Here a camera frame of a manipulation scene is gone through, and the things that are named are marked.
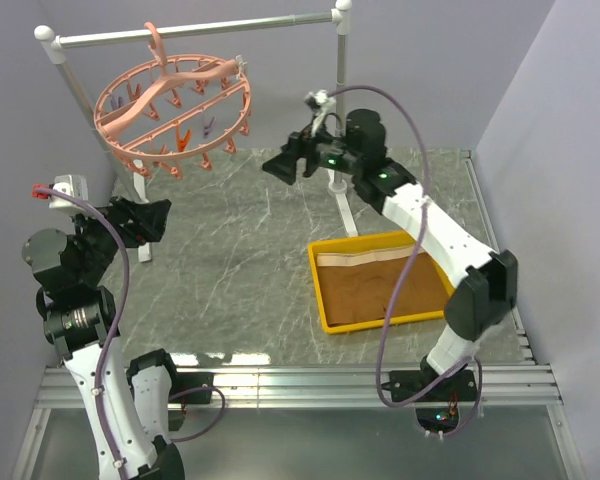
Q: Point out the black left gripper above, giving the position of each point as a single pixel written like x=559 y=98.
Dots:
x=148 y=216

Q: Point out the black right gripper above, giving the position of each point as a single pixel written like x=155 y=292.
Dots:
x=299 y=144

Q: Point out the pink round clip hanger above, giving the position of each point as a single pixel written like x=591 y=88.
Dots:
x=137 y=113

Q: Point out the brown underwear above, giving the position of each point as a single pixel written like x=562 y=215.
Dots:
x=357 y=288

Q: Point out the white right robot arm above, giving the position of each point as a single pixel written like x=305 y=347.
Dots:
x=485 y=281

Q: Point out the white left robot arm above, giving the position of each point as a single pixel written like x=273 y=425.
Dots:
x=127 y=406

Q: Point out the orange rim clothes peg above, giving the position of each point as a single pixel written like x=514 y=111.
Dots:
x=244 y=128

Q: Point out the white metal drying rack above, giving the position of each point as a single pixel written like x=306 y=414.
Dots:
x=56 y=46

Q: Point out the purple clothes peg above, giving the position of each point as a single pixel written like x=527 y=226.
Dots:
x=208 y=127

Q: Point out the white clothes peg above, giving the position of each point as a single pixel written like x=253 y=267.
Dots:
x=242 y=65

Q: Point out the yellow plastic tray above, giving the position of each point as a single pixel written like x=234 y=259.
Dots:
x=355 y=245

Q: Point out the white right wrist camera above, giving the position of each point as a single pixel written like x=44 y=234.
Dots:
x=321 y=103

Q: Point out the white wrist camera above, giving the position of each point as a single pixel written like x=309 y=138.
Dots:
x=321 y=103
x=71 y=185

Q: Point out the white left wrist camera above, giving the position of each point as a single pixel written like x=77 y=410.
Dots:
x=71 y=185

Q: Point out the aluminium rail frame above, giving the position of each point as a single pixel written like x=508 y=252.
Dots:
x=229 y=291

